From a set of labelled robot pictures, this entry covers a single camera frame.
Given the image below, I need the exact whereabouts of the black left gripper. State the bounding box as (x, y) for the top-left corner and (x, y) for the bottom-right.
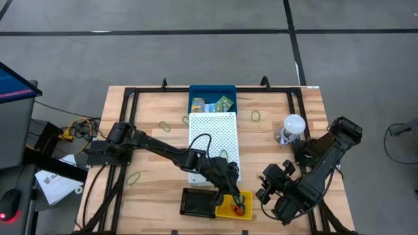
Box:
(204, 156), (246, 213)

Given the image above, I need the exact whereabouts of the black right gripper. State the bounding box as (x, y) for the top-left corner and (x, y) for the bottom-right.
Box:
(255, 159), (297, 205)

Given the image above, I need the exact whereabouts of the orange spiral wrist coil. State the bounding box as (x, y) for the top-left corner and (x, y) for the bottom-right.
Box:
(230, 204), (246, 217)

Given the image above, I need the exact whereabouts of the yellow slotted plastic basket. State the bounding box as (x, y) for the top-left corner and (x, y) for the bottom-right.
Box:
(214, 190), (253, 221)

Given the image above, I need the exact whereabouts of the black slotted plastic basket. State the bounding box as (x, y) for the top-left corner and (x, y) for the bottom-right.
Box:
(179, 187), (219, 219)

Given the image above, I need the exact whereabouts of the yellow green crayon box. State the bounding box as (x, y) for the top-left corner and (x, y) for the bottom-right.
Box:
(191, 97), (206, 114)

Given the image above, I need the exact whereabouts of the blue plastic bin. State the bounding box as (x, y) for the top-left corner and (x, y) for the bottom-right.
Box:
(188, 84), (238, 114)

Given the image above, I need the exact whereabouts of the grey round bulb base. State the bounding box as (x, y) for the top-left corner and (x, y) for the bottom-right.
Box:
(274, 126), (297, 146)

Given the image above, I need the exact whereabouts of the white perforated metal shelf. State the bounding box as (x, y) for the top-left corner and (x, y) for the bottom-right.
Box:
(188, 112), (242, 187)

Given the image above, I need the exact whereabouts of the white light bulb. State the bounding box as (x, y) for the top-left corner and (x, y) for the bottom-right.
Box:
(283, 114), (307, 135)

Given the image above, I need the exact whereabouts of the small white paper sheet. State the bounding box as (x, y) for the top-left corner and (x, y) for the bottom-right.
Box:
(60, 153), (78, 167)

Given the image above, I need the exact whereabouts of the large white paper sheet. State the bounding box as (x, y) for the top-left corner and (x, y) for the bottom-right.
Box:
(35, 169), (84, 206)

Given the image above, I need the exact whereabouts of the black crossbar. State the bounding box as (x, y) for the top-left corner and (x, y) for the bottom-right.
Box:
(22, 148), (89, 183)

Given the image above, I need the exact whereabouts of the black equipment box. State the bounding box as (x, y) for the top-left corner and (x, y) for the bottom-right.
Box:
(31, 119), (63, 154)

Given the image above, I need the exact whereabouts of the black computer mouse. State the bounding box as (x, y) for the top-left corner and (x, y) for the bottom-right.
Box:
(0, 188), (22, 223)

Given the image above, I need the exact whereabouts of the blue screen monitor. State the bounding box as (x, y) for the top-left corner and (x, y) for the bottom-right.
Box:
(0, 61), (43, 105)

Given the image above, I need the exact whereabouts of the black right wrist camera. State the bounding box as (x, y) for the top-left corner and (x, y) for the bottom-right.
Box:
(263, 163), (285, 184)

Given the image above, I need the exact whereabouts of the white coiled cord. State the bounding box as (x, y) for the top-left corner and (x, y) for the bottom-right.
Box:
(280, 133), (296, 146)

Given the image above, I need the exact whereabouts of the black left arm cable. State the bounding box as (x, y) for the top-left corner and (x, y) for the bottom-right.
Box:
(188, 133), (213, 159)

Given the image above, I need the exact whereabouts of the black stand cable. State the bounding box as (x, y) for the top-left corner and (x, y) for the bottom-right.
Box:
(383, 123), (418, 166)

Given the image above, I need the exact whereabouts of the black aluminium table frame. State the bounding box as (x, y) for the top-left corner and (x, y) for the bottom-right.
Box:
(73, 85), (360, 235)

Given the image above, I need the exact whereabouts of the dark cable beside frame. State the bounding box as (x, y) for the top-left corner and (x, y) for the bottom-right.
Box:
(81, 164), (108, 229)

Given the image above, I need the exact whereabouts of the yellow cable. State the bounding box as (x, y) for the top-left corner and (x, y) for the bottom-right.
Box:
(58, 116), (96, 155)

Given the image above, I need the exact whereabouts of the black floor cable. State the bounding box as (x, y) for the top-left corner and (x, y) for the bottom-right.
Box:
(34, 99), (103, 120)

